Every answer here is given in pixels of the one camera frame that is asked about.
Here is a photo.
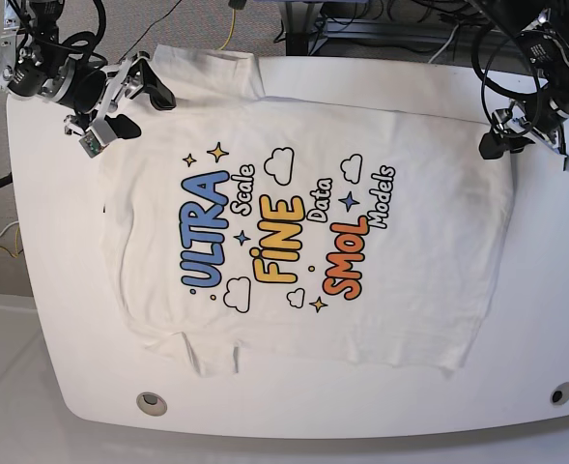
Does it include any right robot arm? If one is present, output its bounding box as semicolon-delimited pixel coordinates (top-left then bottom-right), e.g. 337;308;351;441
0;1;176;157

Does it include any table cable grommet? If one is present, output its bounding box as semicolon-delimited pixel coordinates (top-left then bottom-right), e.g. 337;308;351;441
550;382;569;406
136;392;167;417

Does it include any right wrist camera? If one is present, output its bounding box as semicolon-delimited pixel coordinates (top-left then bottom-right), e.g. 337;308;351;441
79;127;115;159

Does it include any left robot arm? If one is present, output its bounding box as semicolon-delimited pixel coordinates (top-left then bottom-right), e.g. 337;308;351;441
470;1;569;170

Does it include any white printed T-shirt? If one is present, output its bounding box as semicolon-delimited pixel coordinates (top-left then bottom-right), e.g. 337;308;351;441
100;45;514;376

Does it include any right table cable grommet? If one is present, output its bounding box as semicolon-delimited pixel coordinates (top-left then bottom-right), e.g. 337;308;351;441
550;382;569;406

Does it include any left table cable grommet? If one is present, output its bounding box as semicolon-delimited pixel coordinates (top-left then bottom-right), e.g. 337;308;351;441
136;392;167;417

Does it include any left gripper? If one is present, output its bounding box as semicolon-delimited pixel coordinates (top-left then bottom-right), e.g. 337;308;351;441
478;99;569;170

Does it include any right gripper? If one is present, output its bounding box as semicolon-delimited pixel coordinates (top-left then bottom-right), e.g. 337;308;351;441
61;52;176;139

